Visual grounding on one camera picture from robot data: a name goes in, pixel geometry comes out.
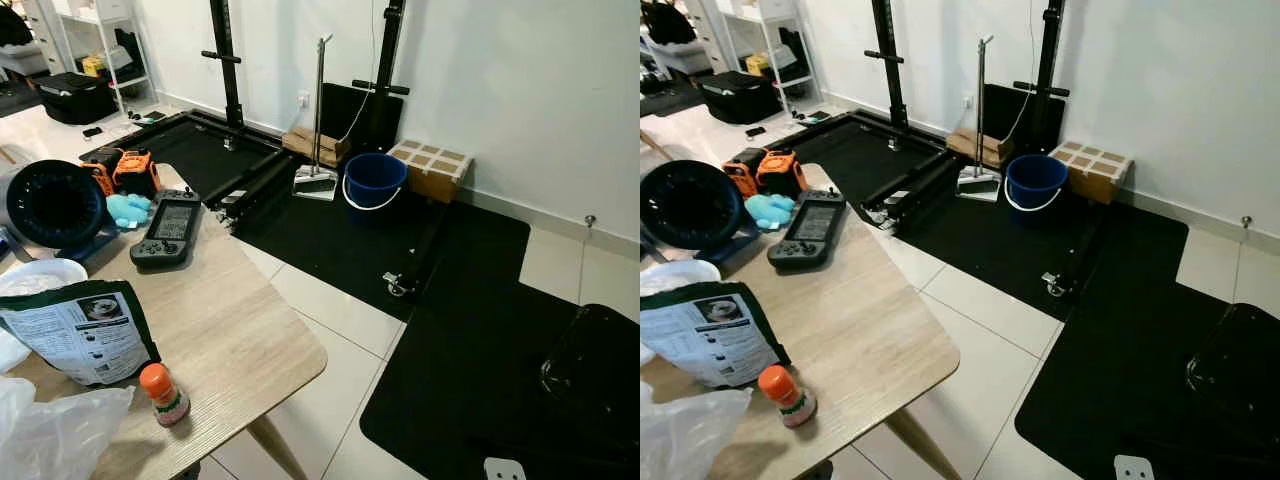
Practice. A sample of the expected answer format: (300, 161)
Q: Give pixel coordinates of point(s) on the white bowl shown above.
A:
(45, 270)
(680, 272)

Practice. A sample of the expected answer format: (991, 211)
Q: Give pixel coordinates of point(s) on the dark green pet food bag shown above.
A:
(70, 335)
(710, 340)

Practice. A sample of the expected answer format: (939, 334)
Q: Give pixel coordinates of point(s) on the orange and black tool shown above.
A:
(780, 172)
(135, 172)

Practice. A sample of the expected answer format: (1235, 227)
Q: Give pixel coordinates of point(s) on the black handheld controller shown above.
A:
(810, 228)
(170, 225)

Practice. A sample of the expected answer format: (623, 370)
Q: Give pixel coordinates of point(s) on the black suitcase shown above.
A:
(740, 98)
(75, 98)

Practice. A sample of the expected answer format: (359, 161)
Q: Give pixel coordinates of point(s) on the clear plastic bag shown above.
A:
(50, 440)
(690, 440)

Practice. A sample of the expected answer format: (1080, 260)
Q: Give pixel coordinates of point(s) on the small orange capped bottle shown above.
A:
(790, 400)
(165, 398)

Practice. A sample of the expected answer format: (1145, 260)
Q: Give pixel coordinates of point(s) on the white taped cardboard box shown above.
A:
(430, 165)
(1095, 168)

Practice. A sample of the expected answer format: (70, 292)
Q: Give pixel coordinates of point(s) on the light wooden table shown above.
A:
(860, 320)
(220, 320)

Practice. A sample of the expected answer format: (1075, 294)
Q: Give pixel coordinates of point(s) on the black floor mat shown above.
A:
(450, 380)
(330, 250)
(990, 250)
(1110, 380)

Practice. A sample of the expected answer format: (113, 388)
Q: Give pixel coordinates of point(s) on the white shelf unit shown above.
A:
(745, 20)
(100, 20)

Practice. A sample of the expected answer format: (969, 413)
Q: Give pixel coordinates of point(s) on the blue bucket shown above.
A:
(1035, 180)
(375, 180)

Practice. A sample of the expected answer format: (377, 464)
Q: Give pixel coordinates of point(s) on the black flat panel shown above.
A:
(345, 110)
(1010, 110)

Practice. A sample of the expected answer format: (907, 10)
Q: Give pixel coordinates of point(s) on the plain brown cardboard box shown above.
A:
(965, 145)
(305, 142)

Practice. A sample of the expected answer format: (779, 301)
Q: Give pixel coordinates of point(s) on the black metal frame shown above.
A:
(232, 80)
(893, 80)

